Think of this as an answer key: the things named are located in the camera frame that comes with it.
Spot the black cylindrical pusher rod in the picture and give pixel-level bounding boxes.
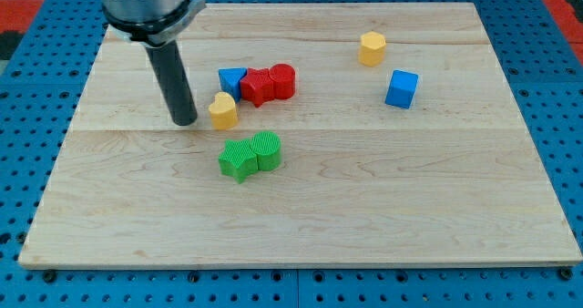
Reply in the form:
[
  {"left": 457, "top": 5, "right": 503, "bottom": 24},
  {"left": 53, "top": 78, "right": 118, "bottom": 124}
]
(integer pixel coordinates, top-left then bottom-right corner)
[{"left": 146, "top": 41, "right": 198, "bottom": 126}]

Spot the yellow heart block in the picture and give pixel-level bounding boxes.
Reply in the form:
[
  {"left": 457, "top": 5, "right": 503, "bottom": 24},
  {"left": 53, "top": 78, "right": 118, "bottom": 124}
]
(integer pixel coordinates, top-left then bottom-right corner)
[{"left": 209, "top": 92, "right": 239, "bottom": 130}]

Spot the yellow hexagon block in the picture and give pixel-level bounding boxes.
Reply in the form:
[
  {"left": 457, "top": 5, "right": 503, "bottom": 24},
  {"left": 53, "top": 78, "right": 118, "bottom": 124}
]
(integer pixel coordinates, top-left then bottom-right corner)
[{"left": 358, "top": 31, "right": 386, "bottom": 67}]

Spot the blue triangle block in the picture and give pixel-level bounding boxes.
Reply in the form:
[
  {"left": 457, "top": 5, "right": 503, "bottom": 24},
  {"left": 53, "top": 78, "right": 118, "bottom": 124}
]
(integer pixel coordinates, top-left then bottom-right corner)
[{"left": 218, "top": 67, "right": 247, "bottom": 103}]

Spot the red star block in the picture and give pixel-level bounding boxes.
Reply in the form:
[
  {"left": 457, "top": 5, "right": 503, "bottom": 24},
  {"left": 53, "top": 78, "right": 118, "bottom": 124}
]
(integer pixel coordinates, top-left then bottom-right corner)
[{"left": 240, "top": 68, "right": 275, "bottom": 108}]

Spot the red cylinder block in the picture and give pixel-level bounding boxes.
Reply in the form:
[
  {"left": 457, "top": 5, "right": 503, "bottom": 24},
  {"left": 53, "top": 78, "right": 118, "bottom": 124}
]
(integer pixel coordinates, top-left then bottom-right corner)
[{"left": 269, "top": 64, "right": 296, "bottom": 99}]

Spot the green star block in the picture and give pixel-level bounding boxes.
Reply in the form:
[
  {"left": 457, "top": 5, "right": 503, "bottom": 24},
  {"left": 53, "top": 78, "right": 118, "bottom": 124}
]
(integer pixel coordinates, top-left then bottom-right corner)
[{"left": 218, "top": 139, "right": 259, "bottom": 183}]

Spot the green cylinder block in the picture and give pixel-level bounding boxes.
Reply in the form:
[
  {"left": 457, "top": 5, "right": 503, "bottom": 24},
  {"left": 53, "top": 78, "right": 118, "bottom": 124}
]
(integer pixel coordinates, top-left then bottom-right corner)
[{"left": 251, "top": 131, "right": 281, "bottom": 171}]

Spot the wooden board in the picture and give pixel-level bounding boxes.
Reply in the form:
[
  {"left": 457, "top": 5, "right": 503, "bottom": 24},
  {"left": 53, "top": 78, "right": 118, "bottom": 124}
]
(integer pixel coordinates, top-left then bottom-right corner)
[{"left": 19, "top": 3, "right": 582, "bottom": 270}]

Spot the blue cube block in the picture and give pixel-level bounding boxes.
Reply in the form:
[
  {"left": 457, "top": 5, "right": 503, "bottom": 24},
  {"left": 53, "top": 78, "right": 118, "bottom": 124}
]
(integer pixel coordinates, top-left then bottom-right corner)
[{"left": 384, "top": 69, "right": 419, "bottom": 109}]

